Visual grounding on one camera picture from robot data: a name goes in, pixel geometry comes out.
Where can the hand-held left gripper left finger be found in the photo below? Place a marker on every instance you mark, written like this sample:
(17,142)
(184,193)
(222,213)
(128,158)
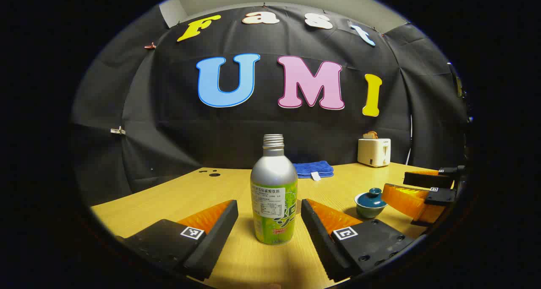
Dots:
(214,238)

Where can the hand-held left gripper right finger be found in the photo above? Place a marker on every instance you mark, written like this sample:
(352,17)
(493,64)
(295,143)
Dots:
(318,243)

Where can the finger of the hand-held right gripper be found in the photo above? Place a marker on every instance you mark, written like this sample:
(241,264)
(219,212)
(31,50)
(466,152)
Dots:
(427,179)
(405,200)

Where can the teal teacup lid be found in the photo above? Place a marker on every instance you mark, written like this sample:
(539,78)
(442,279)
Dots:
(374,194)

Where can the teal teacup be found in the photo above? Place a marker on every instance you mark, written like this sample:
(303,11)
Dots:
(367,213)

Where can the silver green water bottle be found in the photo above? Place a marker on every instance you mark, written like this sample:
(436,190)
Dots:
(272,175)

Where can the white toaster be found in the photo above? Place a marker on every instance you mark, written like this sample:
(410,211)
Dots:
(372,153)

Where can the toast slice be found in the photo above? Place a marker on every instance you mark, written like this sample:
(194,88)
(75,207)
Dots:
(370,135)

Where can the blue folded towel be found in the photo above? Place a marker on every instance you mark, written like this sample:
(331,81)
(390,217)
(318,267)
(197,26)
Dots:
(310,168)

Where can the black backdrop cloth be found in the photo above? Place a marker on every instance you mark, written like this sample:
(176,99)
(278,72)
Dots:
(177,124)

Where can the metal binder clip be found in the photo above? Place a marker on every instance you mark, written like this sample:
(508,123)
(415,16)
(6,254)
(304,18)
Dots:
(118,131)

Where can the red clip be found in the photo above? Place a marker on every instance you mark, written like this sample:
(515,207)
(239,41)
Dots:
(150,46)

